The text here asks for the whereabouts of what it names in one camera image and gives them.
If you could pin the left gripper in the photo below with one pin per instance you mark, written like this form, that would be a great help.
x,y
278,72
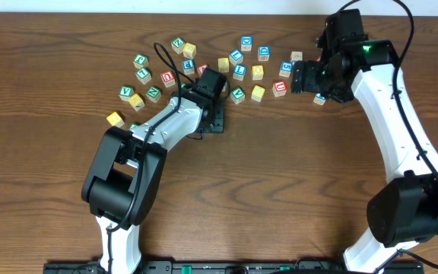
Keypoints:
x,y
217,119

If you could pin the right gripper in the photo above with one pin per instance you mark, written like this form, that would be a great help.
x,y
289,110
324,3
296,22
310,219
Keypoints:
x,y
313,68

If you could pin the yellow O block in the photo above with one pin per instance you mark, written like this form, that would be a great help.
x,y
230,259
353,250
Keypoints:
x,y
257,72
257,93

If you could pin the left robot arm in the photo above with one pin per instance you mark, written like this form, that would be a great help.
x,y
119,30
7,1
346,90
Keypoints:
x,y
123,180

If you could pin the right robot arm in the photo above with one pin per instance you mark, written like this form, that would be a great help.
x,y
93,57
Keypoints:
x,y
353,67

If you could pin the plain X block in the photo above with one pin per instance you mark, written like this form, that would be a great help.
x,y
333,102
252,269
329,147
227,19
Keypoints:
x,y
296,56

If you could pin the blue 2 block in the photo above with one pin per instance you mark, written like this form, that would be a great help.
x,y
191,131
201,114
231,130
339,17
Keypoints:
x,y
319,99

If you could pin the blue 5 block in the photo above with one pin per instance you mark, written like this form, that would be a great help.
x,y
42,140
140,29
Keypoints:
x,y
285,69

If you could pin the red U block right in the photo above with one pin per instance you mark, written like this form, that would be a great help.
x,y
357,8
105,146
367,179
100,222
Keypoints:
x,y
279,88

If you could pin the red u block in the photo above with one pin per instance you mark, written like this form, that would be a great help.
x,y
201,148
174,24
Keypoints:
x,y
168,78
279,88

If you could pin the green V block centre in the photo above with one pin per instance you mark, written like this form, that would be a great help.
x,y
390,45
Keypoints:
x,y
238,95

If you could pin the green v block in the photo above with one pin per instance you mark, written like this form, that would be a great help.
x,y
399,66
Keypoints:
x,y
238,95
126,92

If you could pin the blue D block right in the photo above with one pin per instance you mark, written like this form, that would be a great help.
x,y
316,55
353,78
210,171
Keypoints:
x,y
264,53

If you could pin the blue d block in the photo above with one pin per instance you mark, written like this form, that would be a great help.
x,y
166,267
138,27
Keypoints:
x,y
264,53
246,43

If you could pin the red A block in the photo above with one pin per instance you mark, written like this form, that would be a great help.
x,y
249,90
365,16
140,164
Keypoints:
x,y
201,68

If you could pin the blue L block lower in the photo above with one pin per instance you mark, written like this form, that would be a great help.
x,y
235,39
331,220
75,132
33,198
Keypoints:
x,y
239,72

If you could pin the blue l block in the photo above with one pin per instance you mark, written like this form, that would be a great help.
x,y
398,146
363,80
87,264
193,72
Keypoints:
x,y
239,72
236,57

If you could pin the yellow S block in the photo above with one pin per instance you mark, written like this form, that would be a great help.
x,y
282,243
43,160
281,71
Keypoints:
x,y
223,65

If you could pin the blue P block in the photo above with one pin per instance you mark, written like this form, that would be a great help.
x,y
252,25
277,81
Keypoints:
x,y
188,67

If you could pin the red U block left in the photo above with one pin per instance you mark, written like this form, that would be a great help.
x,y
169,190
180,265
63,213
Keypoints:
x,y
168,78

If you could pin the green N block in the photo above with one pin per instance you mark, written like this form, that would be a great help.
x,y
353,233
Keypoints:
x,y
154,94

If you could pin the blue L block upper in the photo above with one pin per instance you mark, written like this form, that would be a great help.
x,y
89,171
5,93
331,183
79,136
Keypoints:
x,y
236,57

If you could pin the blue D block top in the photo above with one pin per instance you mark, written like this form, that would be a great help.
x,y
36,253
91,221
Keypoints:
x,y
246,43

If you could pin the yellow block near Z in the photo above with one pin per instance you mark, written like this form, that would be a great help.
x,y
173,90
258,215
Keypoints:
x,y
189,50

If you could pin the yellow block beside V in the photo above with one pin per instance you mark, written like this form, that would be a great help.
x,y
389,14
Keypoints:
x,y
136,102

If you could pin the green 4 block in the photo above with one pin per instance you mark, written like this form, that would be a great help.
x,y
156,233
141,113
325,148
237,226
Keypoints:
x,y
134,125

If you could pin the green 7 block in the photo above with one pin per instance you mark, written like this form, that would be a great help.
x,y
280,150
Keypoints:
x,y
143,75

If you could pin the green Z block top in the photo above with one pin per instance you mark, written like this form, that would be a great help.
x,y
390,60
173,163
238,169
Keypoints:
x,y
178,45

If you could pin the green V block left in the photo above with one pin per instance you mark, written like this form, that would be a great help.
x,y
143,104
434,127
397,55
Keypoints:
x,y
126,92

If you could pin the green J block left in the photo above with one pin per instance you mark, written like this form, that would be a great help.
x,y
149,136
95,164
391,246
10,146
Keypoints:
x,y
140,61

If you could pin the yellow block far left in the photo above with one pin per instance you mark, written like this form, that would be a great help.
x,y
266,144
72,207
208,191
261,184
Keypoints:
x,y
115,119

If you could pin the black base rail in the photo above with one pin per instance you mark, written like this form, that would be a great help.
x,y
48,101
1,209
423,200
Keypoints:
x,y
167,267

